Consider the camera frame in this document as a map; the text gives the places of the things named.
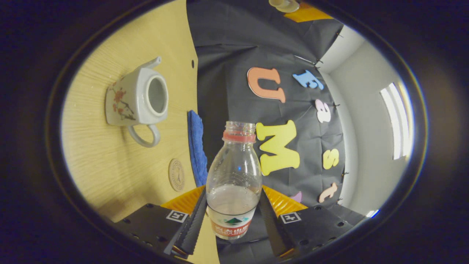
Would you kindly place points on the round cork coaster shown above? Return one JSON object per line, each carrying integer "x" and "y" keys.
{"x": 176, "y": 175}

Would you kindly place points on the ceiling light panel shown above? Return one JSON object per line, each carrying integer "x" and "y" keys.
{"x": 397, "y": 121}

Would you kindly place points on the blue towel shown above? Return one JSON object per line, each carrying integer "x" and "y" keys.
{"x": 197, "y": 146}

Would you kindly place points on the white floral teacup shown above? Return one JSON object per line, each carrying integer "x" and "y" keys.
{"x": 124, "y": 99}

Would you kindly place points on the white teacup lid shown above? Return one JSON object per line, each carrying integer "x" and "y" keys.
{"x": 284, "y": 4}

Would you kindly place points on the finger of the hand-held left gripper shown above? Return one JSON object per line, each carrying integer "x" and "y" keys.
{"x": 306, "y": 14}

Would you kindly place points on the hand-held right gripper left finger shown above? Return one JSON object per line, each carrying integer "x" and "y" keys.
{"x": 194, "y": 227}

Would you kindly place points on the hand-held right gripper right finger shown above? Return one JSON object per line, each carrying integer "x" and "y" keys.
{"x": 273, "y": 231}

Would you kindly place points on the clear plastic water bottle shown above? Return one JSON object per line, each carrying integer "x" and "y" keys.
{"x": 234, "y": 172}

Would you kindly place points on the black backdrop cloth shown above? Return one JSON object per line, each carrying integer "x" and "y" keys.
{"x": 234, "y": 73}

